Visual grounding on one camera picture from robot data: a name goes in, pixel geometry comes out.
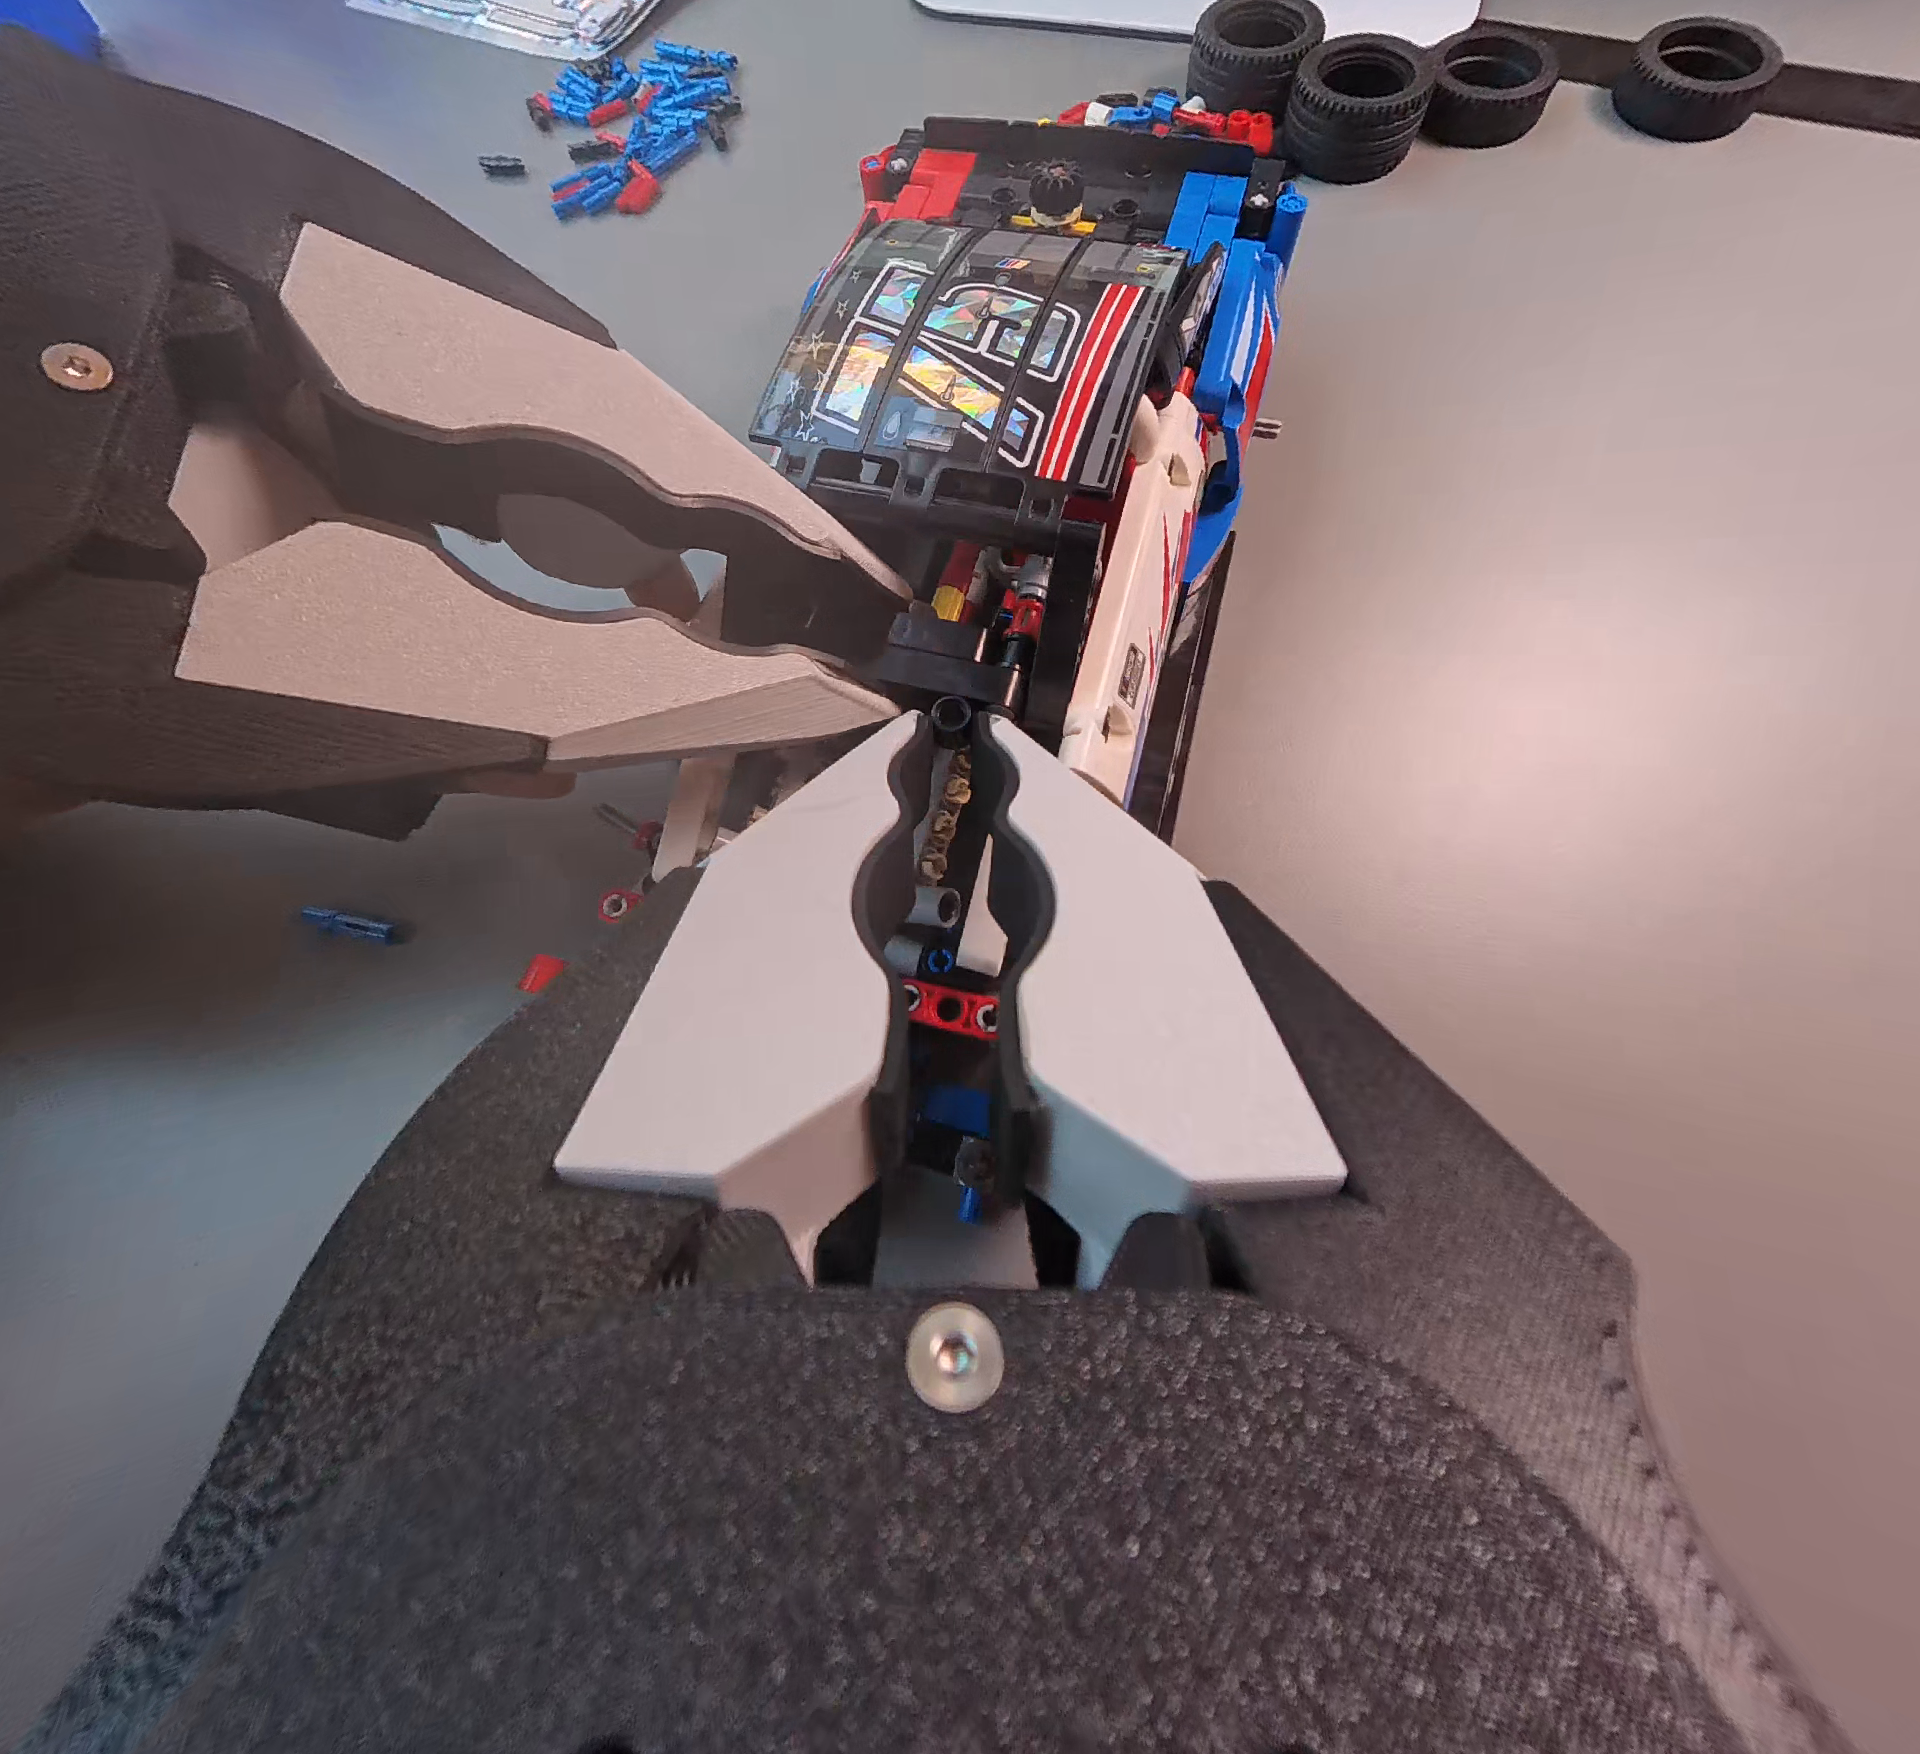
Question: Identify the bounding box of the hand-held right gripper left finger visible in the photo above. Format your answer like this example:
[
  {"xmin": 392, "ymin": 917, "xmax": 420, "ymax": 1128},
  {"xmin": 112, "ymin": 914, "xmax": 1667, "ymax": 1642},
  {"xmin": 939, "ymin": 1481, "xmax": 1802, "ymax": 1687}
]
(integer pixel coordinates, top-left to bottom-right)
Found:
[{"xmin": 554, "ymin": 712, "xmax": 909, "ymax": 1284}]

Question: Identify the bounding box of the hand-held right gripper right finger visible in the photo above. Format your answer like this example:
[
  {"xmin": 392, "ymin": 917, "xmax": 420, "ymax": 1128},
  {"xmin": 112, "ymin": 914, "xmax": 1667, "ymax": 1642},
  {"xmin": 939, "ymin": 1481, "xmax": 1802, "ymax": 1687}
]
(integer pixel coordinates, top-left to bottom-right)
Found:
[{"xmin": 981, "ymin": 712, "xmax": 1349, "ymax": 1293}]

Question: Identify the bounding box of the toy brick race car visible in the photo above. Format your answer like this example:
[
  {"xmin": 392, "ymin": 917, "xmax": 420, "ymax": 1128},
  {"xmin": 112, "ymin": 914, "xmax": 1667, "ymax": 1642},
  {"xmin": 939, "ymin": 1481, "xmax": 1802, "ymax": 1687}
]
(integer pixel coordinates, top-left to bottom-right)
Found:
[{"xmin": 514, "ymin": 113, "xmax": 1316, "ymax": 1224}]

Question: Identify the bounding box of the black rubber toy tyre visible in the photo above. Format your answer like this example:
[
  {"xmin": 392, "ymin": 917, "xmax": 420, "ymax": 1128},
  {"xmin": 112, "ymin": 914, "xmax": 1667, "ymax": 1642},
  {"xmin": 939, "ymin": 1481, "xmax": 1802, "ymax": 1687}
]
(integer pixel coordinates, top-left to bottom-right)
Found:
[
  {"xmin": 1606, "ymin": 16, "xmax": 1787, "ymax": 141},
  {"xmin": 1195, "ymin": 0, "xmax": 1326, "ymax": 110},
  {"xmin": 1430, "ymin": 25, "xmax": 1563, "ymax": 141},
  {"xmin": 1283, "ymin": 30, "xmax": 1431, "ymax": 179}
]

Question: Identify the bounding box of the pile of blue red pins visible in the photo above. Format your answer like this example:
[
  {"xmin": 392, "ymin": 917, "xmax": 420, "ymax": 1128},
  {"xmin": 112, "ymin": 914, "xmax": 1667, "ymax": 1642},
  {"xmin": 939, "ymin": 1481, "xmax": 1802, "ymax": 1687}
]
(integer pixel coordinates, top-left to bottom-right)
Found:
[{"xmin": 526, "ymin": 40, "xmax": 745, "ymax": 220}]

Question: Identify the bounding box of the person's left hand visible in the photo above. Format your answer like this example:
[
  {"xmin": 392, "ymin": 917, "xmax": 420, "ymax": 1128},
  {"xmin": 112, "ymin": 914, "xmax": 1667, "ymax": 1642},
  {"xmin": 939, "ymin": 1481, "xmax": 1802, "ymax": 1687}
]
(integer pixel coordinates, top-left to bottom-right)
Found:
[{"xmin": 428, "ymin": 763, "xmax": 575, "ymax": 805}]

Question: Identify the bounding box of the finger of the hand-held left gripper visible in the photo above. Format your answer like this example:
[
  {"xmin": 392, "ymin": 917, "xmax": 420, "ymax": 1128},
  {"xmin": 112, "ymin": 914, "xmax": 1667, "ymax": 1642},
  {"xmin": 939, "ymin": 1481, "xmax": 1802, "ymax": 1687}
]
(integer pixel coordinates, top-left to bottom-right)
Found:
[
  {"xmin": 177, "ymin": 518, "xmax": 900, "ymax": 772},
  {"xmin": 272, "ymin": 220, "xmax": 915, "ymax": 612}
]

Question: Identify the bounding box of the grey desk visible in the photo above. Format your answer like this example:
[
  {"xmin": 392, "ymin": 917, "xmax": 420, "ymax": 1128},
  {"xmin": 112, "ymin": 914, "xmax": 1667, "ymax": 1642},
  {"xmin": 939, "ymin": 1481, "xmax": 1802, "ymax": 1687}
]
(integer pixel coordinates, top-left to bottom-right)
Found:
[{"xmin": 0, "ymin": 0, "xmax": 1920, "ymax": 1754}]

